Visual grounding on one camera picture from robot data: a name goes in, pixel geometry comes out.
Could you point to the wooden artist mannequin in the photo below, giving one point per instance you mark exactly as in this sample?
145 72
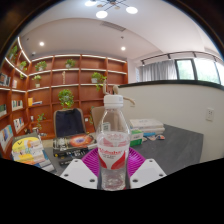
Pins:
128 99

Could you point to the window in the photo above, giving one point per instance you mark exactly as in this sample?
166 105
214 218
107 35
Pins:
200 70

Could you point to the small green-white box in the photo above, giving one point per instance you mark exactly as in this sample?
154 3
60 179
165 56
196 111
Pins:
136 137

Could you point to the clear plastic water bottle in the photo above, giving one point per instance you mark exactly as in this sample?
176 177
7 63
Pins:
113 156

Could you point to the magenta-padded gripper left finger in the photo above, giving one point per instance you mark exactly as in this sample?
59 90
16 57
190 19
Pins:
80 173

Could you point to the wooden shelf unit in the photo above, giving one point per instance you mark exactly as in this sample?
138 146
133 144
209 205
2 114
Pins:
80 86

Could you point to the dark book with orange disc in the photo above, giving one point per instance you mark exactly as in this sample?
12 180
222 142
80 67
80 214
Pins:
78 141

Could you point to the grey curtain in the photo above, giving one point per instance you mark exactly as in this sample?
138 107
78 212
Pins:
158 70

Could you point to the multi-bulb ceiling lamp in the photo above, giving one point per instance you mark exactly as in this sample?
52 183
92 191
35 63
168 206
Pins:
110 6

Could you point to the white wall outlet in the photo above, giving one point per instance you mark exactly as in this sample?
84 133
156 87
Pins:
210 114

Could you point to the dark upholstered chair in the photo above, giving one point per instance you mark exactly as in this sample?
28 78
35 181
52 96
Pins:
69 121

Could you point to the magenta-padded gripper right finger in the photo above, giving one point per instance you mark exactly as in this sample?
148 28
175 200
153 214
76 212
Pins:
148 173

